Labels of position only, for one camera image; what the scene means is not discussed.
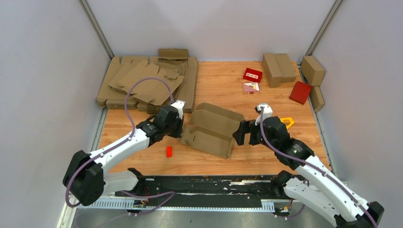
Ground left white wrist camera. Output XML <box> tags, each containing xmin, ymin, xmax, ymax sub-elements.
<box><xmin>171</xmin><ymin>100</ymin><xmax>186</xmax><ymax>120</ymax></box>

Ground yellow plastic triangle frame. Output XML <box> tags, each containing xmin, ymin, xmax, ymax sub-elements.
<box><xmin>280</xmin><ymin>117</ymin><xmax>295</xmax><ymax>129</ymax></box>

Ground small red block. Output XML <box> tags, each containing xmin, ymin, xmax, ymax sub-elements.
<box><xmin>166</xmin><ymin>146</ymin><xmax>173</xmax><ymax>158</ymax></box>

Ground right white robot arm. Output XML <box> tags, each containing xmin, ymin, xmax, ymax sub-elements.
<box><xmin>233</xmin><ymin>116</ymin><xmax>384</xmax><ymax>228</ymax></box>

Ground white slotted cable duct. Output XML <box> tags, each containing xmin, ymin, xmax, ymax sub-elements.
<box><xmin>77</xmin><ymin>199</ymin><xmax>276</xmax><ymax>212</ymax></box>

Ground folded cardboard box corner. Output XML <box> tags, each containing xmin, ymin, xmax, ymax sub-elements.
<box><xmin>300</xmin><ymin>56</ymin><xmax>325</xmax><ymax>86</ymax></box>

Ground folded cardboard box lower right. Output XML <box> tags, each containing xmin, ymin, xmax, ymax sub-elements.
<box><xmin>309</xmin><ymin>86</ymin><xmax>325</xmax><ymax>112</ymax></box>

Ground folded cardboard box left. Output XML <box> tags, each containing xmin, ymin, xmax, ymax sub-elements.
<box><xmin>262</xmin><ymin>53</ymin><xmax>282</xmax><ymax>88</ymax></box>

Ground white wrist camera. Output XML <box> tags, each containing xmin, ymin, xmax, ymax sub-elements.
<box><xmin>255</xmin><ymin>103</ymin><xmax>273</xmax><ymax>126</ymax></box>
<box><xmin>171</xmin><ymin>100</ymin><xmax>186</xmax><ymax>120</ymax></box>

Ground red box with white labels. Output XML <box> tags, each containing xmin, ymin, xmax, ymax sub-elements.
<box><xmin>242</xmin><ymin>67</ymin><xmax>263</xmax><ymax>83</ymax></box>

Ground dark red box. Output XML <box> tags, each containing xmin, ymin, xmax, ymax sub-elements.
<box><xmin>289</xmin><ymin>81</ymin><xmax>312</xmax><ymax>105</ymax></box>

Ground stack of flat cardboard blanks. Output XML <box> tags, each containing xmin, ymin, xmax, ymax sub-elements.
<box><xmin>96</xmin><ymin>48</ymin><xmax>198</xmax><ymax>114</ymax></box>

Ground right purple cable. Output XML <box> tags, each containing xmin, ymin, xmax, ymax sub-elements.
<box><xmin>258</xmin><ymin>107</ymin><xmax>378</xmax><ymax>228</ymax></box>

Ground folded cardboard box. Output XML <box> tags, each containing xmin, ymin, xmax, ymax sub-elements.
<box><xmin>262</xmin><ymin>53</ymin><xmax>282</xmax><ymax>88</ymax></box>
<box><xmin>309</xmin><ymin>86</ymin><xmax>325</xmax><ymax>112</ymax></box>

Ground pink white picture card box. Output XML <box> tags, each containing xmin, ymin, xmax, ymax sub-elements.
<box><xmin>242</xmin><ymin>82</ymin><xmax>261</xmax><ymax>95</ymax></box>

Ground brown cardboard box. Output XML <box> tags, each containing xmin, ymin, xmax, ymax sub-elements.
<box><xmin>180</xmin><ymin>102</ymin><xmax>245</xmax><ymax>159</ymax></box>

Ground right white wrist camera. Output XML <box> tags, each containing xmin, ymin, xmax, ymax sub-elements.
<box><xmin>255</xmin><ymin>103</ymin><xmax>273</xmax><ymax>126</ymax></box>

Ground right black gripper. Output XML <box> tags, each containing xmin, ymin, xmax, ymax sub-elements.
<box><xmin>232</xmin><ymin>119</ymin><xmax>276</xmax><ymax>151</ymax></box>

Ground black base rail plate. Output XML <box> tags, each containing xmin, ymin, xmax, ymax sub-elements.
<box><xmin>129</xmin><ymin>175</ymin><xmax>290</xmax><ymax>208</ymax></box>

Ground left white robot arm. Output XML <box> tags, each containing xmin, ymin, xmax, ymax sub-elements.
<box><xmin>62</xmin><ymin>100</ymin><xmax>185</xmax><ymax>206</ymax></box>

